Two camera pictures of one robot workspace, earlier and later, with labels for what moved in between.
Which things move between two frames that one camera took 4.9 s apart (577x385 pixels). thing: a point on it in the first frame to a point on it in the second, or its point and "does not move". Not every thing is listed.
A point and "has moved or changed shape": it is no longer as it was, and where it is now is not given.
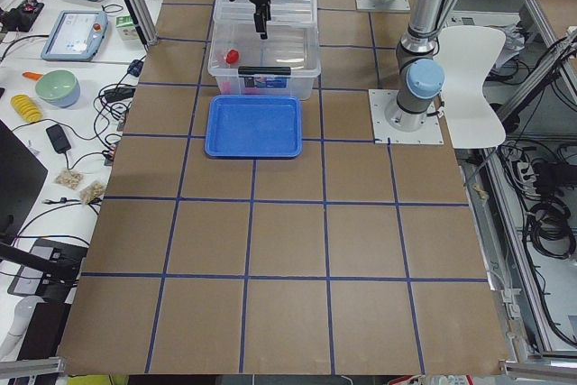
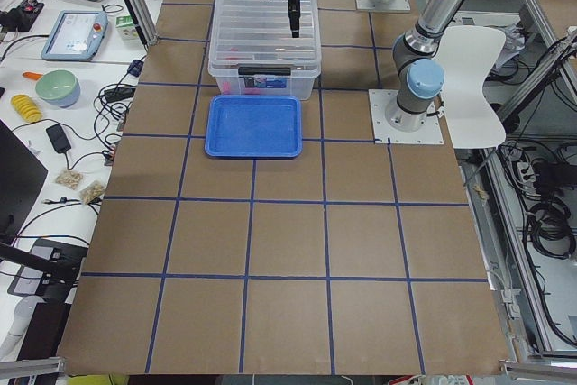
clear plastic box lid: x=290 y=4 has moved or changed shape
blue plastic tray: x=253 y=126 does not move
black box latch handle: x=264 y=70 does not move
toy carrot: x=32 y=75 does not move
